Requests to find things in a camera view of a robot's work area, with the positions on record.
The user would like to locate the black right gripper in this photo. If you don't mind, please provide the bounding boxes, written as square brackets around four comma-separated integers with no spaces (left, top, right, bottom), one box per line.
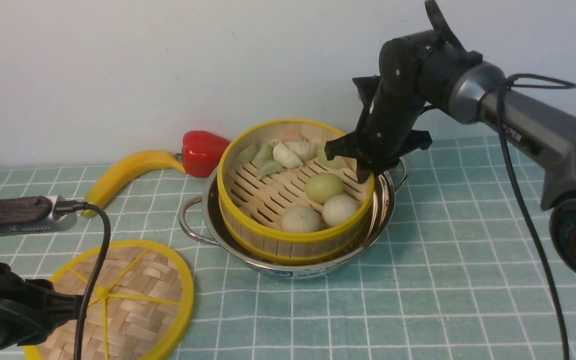
[324,38,432,166]

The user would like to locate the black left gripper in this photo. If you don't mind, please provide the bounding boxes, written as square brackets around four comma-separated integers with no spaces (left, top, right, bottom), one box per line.
[0,263,83,351]

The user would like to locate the yellow bamboo steamer basket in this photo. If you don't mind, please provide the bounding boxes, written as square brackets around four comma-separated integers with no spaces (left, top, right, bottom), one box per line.
[215,118,375,265]

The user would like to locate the woven bamboo steamer lid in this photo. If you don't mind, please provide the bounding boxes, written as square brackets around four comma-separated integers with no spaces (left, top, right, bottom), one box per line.
[23,239,195,360]

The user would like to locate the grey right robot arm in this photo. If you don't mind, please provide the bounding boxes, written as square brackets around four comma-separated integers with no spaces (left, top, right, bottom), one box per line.
[324,0,576,273]

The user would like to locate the stainless steel pot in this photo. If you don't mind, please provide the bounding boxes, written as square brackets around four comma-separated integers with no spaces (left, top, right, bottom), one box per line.
[177,157,410,280]

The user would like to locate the green dumpling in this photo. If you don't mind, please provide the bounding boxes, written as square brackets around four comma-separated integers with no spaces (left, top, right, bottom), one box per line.
[235,142,259,164]
[255,160,286,182]
[317,145,348,170]

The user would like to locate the pale green round bun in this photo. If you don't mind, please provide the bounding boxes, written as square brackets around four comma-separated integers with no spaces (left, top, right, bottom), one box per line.
[304,173,345,205]

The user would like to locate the white dumpling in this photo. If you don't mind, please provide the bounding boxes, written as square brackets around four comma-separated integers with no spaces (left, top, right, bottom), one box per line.
[284,141,319,162]
[272,141,304,169]

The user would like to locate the round white bun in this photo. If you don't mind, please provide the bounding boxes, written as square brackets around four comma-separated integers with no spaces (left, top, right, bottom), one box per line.
[321,193,359,228]
[280,205,323,233]

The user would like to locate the green checkered tablecloth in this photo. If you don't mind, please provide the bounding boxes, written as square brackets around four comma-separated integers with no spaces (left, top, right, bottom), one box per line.
[0,135,576,360]

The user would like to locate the yellow plastic banana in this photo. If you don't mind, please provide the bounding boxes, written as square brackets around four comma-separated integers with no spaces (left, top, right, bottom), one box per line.
[84,150,186,208]

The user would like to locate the red bell pepper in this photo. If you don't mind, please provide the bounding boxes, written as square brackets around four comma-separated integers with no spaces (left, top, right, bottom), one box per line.
[174,130,230,178]

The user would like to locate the black left camera cable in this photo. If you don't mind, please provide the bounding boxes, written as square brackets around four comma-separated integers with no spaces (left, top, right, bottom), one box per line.
[53,200,112,360]

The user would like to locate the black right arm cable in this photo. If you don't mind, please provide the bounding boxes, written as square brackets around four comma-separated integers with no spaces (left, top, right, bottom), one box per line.
[478,73,576,360]

